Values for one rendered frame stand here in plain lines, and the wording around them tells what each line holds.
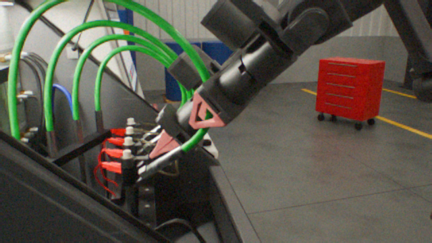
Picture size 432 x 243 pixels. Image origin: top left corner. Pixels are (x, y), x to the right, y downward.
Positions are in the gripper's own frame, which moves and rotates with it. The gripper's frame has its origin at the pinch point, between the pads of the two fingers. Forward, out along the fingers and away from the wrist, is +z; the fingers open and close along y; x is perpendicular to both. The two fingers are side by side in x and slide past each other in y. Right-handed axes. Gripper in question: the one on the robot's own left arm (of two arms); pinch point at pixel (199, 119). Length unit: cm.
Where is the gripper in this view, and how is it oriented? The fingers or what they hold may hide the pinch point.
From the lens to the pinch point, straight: 58.5
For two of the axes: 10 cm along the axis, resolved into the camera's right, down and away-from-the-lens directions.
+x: 6.7, 7.4, 0.4
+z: -5.8, 4.8, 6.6
